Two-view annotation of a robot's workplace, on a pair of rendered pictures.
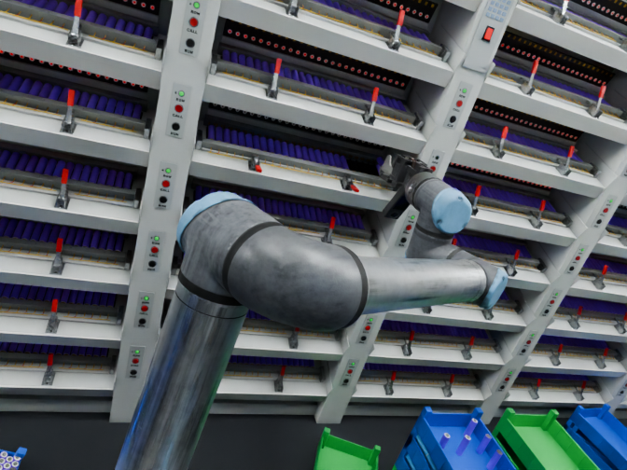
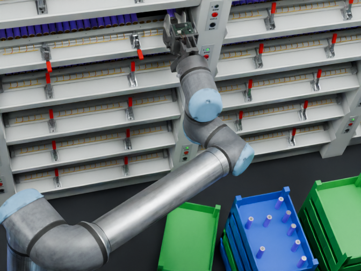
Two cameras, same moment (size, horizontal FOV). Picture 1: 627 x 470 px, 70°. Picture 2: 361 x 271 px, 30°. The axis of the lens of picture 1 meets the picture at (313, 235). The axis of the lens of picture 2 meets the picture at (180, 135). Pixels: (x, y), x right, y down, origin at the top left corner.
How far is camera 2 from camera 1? 1.21 m
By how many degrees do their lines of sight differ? 33
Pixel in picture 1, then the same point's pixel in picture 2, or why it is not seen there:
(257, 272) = (43, 262)
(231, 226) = (25, 232)
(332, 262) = (81, 250)
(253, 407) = (109, 185)
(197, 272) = (15, 246)
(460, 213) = (211, 109)
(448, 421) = (261, 199)
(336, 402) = not seen: hidden behind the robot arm
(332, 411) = not seen: hidden behind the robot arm
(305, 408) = (156, 176)
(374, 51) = not seen: outside the picture
